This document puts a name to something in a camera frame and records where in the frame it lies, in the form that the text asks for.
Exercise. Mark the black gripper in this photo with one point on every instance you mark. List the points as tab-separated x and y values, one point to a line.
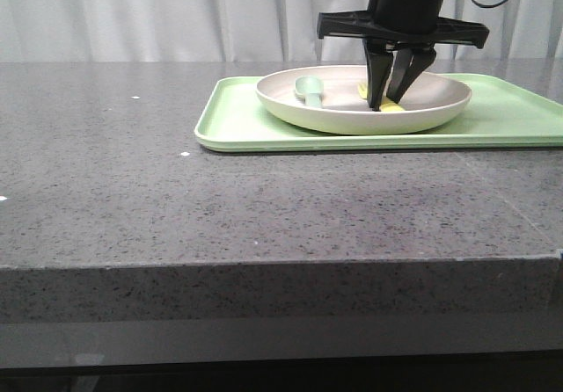
390	25

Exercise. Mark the yellow plastic fork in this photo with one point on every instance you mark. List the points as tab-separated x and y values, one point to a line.
386	106

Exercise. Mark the beige round plate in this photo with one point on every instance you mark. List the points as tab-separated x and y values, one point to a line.
432	100

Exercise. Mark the green plastic spoon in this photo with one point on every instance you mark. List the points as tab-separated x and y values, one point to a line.
310	90

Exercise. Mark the light green rectangular tray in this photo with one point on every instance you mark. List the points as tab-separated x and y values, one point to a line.
498	115

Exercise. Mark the grey pleated curtain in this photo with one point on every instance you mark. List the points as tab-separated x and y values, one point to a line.
244	30

